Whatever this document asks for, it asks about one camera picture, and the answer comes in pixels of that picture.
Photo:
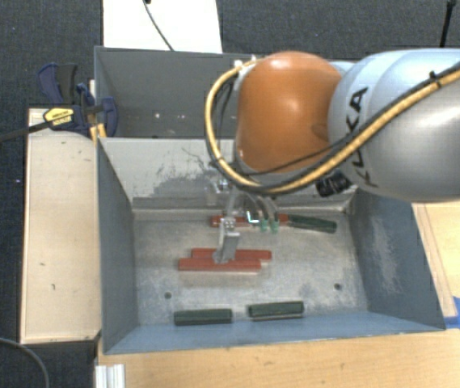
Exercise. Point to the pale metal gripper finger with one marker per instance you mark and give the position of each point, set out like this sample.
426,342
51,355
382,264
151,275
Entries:
232,247
222,241

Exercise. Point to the red-brown flat block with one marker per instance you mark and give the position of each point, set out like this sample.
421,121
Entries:
216,221
254,254
201,264

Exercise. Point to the dark green flat block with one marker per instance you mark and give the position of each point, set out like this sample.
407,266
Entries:
203,317
314,223
276,309

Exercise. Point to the grey metal bin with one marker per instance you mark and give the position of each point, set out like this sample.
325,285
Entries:
302,281

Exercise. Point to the pale wood flat board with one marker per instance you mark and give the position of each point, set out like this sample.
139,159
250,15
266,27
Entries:
60,233

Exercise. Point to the black cylinder on white bracket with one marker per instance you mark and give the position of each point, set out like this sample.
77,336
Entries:
331,185

